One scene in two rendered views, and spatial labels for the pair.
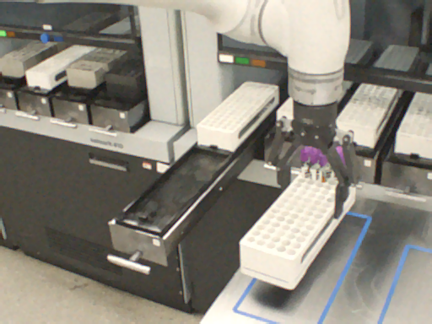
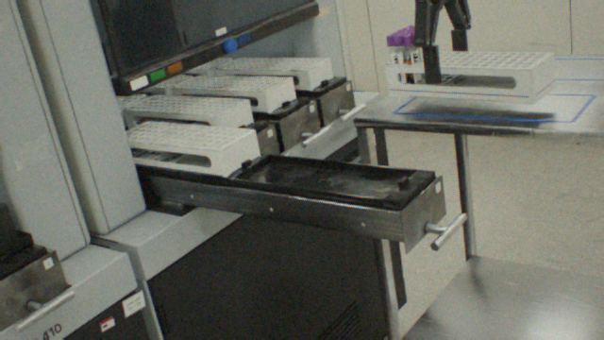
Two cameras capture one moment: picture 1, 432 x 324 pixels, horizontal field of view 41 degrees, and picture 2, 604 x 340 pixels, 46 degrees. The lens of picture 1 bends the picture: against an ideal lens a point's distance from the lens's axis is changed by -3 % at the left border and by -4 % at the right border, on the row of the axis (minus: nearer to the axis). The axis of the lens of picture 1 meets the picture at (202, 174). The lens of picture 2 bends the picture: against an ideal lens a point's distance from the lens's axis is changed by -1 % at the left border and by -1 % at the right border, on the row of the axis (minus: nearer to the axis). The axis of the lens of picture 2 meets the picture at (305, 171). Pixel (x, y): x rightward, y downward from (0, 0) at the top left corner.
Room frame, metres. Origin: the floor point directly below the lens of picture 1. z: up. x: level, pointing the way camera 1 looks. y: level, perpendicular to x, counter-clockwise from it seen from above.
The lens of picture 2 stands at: (0.99, 1.12, 1.26)
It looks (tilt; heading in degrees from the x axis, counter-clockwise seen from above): 22 degrees down; 279
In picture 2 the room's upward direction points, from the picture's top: 10 degrees counter-clockwise
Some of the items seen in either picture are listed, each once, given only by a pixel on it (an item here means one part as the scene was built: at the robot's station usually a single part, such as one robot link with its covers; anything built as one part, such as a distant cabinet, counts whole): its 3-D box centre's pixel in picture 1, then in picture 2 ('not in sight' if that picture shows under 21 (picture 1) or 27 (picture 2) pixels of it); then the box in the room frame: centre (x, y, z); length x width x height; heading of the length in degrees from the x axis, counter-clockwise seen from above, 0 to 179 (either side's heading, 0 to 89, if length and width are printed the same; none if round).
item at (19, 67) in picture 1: (13, 67); not in sight; (1.88, 0.61, 0.85); 0.12 x 0.02 x 0.06; 60
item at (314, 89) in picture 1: (315, 81); not in sight; (0.90, -0.20, 1.14); 0.09 x 0.09 x 0.06
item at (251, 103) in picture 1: (240, 116); (184, 149); (1.40, -0.11, 0.83); 0.30 x 0.10 x 0.06; 149
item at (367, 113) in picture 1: (369, 112); (232, 95); (1.37, -0.45, 0.83); 0.30 x 0.10 x 0.06; 149
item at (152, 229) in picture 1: (209, 166); (261, 185); (1.25, -0.02, 0.78); 0.73 x 0.14 x 0.09; 149
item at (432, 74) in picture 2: (285, 185); (431, 64); (0.93, -0.15, 0.92); 0.03 x 0.01 x 0.07; 146
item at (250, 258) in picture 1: (303, 219); (466, 76); (0.87, -0.18, 0.88); 0.30 x 0.10 x 0.06; 146
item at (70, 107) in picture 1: (128, 71); not in sight; (1.93, 0.22, 0.78); 0.73 x 0.14 x 0.09; 149
